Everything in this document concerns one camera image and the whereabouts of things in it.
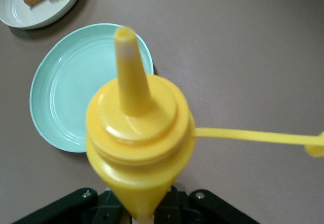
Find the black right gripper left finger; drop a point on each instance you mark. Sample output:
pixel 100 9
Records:
pixel 76 206

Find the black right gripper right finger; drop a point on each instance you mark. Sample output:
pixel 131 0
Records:
pixel 202 208

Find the yellow mustard squeeze bottle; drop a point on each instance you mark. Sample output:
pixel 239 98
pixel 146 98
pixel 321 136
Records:
pixel 136 145

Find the mint green plate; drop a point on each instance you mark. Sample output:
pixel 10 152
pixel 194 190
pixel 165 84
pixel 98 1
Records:
pixel 71 87

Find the beige plate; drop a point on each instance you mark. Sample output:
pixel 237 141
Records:
pixel 15 9

